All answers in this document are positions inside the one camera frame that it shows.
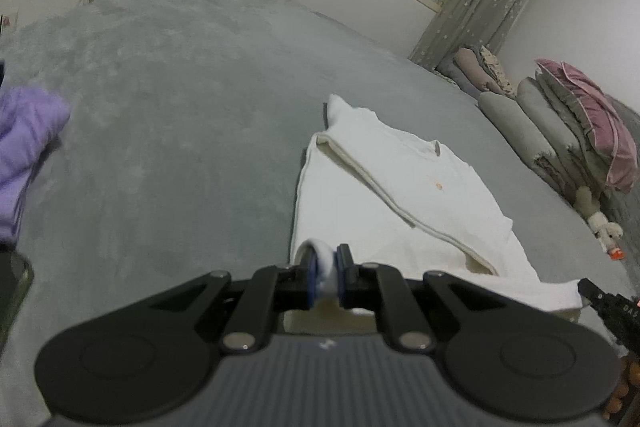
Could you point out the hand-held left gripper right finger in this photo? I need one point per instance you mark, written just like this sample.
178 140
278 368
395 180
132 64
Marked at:
342 277

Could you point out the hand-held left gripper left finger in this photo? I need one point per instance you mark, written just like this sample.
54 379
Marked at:
312 277

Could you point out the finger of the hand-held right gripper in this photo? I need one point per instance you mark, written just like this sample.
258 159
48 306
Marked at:
590 294

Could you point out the white t-shirt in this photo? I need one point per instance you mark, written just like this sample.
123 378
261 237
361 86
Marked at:
425 187

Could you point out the stuffed duck toy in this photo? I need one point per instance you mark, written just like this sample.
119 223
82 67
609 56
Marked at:
597 219

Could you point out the stack of folded quilts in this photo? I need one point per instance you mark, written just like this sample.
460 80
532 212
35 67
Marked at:
555 127

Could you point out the pink ruffled pillow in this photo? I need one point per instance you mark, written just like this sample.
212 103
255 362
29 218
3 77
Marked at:
595 122

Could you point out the grey bed blanket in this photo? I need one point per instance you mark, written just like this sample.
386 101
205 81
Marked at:
175 107

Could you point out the floral folded quilt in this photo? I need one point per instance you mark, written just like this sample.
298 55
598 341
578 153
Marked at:
497 72

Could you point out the purple garment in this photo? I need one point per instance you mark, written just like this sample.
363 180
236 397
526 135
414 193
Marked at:
25 137

